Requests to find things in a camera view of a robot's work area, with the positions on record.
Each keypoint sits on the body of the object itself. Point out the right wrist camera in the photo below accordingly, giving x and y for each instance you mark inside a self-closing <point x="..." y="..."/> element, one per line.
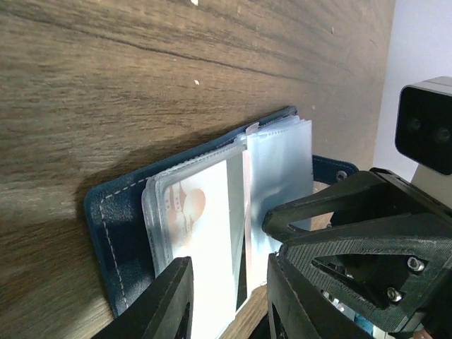
<point x="423" y="129"/>

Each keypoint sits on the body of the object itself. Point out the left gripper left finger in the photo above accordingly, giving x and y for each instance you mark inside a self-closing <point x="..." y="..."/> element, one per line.
<point x="163" y="310"/>

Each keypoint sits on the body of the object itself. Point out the white red card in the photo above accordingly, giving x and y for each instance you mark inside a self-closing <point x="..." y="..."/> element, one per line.
<point x="206" y="219"/>

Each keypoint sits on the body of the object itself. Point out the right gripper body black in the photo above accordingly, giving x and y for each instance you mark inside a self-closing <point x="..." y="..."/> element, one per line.
<point x="402" y="205"/>

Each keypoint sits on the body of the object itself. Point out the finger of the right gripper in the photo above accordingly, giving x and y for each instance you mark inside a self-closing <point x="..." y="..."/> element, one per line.
<point x="351" y="193"/>
<point x="316" y="255"/>

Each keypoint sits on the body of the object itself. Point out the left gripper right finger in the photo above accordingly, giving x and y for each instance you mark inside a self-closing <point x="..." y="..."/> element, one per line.
<point x="296" y="309"/>

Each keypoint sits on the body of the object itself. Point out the blue card holder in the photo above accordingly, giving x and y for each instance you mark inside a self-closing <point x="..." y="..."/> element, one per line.
<point x="117" y="226"/>

